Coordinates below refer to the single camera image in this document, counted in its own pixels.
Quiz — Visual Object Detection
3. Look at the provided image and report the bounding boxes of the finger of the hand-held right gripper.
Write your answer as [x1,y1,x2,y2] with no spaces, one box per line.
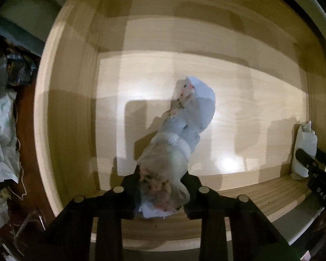
[295,147,326,180]

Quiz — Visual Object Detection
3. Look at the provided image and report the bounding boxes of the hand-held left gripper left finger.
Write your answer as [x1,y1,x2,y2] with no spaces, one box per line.
[45,166,142,261]

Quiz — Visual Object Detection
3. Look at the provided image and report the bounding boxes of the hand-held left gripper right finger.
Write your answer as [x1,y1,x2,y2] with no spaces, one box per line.
[181,172,288,261]

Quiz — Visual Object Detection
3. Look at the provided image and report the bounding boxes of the blue floral socks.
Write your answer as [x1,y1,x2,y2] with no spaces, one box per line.
[136,76,216,219]

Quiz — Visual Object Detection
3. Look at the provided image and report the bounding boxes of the wooden drawer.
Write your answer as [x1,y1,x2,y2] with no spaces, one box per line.
[34,0,326,252]

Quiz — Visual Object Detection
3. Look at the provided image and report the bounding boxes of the clear plastic wrapper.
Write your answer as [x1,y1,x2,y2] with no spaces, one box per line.
[5,212,47,251]

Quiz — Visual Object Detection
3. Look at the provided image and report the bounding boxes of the white crumpled cloth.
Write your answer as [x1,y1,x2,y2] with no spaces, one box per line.
[0,95,23,185]

